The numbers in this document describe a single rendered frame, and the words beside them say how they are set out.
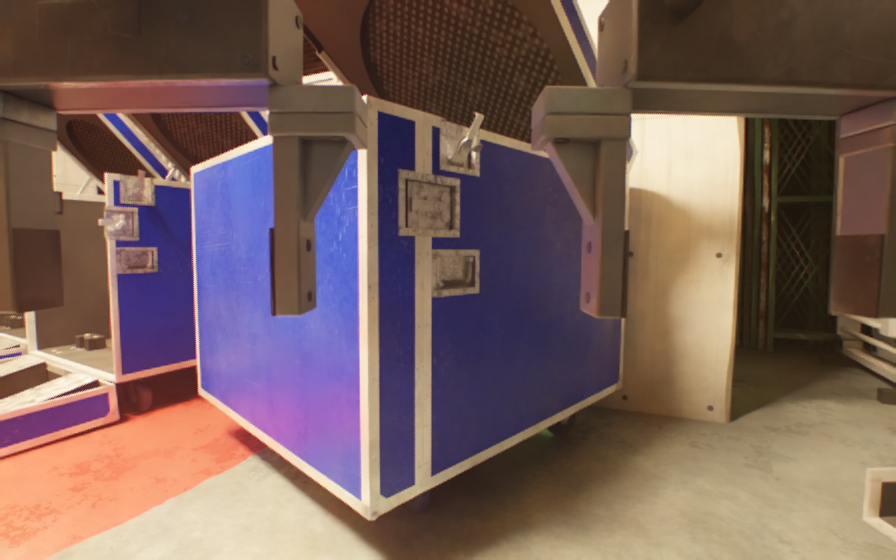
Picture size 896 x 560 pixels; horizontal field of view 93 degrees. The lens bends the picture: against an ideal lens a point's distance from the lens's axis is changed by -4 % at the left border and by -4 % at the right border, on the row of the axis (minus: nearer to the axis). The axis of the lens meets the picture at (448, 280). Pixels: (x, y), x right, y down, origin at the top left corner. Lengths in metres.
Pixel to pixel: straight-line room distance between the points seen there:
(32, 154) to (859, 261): 0.41
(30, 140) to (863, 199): 0.41
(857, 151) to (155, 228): 2.09
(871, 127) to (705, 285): 1.73
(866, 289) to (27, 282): 0.40
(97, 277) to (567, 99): 2.87
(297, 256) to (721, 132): 1.93
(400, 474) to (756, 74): 0.89
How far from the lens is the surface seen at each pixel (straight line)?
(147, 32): 0.24
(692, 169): 2.02
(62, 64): 0.26
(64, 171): 4.99
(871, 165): 0.29
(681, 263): 1.99
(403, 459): 0.98
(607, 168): 0.21
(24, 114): 0.29
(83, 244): 2.96
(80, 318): 2.97
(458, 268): 1.01
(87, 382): 2.19
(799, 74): 0.25
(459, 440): 1.09
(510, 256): 1.14
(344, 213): 0.89
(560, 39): 1.56
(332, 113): 0.21
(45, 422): 2.07
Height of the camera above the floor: 0.69
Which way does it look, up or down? 4 degrees down
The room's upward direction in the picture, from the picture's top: straight up
